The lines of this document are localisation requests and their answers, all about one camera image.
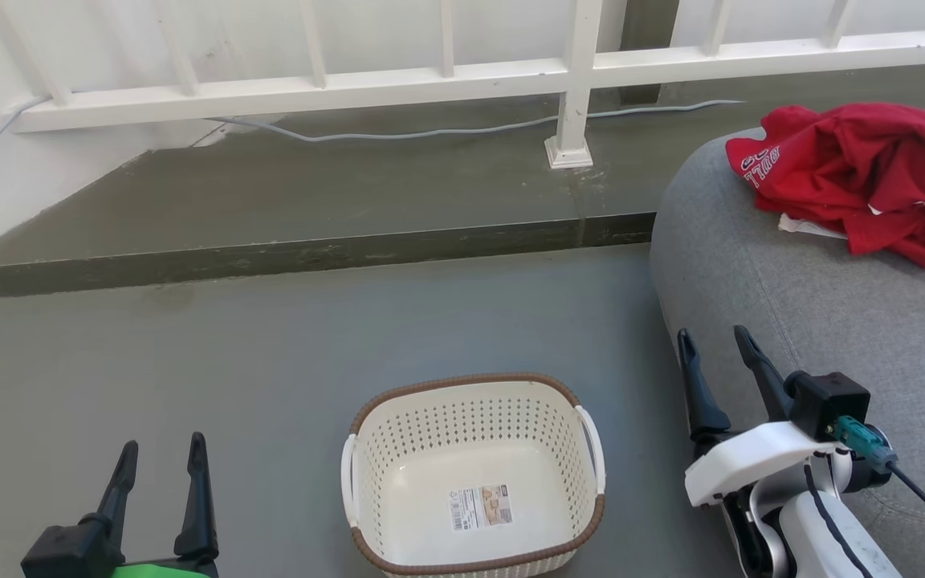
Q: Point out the cream perforated laundry basket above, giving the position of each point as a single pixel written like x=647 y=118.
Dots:
x=430 y=498

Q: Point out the paper sticker on basket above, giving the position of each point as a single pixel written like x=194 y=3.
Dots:
x=481 y=507

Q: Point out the white railing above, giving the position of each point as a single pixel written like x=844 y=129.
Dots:
x=398 y=84

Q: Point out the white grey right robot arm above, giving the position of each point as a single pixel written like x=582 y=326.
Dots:
x=872 y=562

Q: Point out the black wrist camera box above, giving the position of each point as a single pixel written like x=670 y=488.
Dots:
x=61 y=554
x=830 y=404

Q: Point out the red basketball jersey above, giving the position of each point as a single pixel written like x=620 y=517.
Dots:
x=872 y=168

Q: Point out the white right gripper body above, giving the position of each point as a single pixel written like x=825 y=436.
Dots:
x=751 y=461

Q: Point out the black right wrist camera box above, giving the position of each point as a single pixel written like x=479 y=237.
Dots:
x=830 y=404

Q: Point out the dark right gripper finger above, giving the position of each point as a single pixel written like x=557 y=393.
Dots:
x=768 y=377
x=702 y=401

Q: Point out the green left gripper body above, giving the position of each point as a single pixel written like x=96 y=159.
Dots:
x=161 y=571

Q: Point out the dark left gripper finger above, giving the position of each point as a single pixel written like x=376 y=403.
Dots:
x=197 y=514
x=116 y=506

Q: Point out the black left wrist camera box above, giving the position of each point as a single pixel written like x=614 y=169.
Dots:
x=61 y=554

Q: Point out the grey fabric sofa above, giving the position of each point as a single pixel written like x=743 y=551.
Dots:
x=816 y=313

